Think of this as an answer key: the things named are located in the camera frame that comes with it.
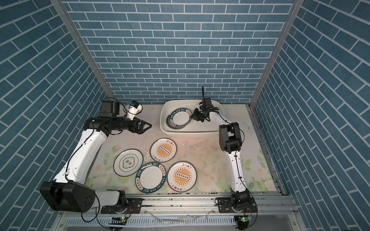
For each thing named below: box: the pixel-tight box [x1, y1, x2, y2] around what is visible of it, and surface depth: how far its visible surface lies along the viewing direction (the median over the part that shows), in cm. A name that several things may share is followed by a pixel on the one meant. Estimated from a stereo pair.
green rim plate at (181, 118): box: [172, 111, 190, 126], surface depth 111 cm
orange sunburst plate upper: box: [149, 137, 178, 163], surface depth 96 cm
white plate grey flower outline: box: [113, 148, 144, 177], surface depth 90 cm
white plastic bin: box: [159, 99, 226, 137], surface depth 110 cm
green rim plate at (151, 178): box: [134, 161, 167, 194], surface depth 86 cm
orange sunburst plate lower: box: [166, 160, 198, 193], surface depth 84 cm
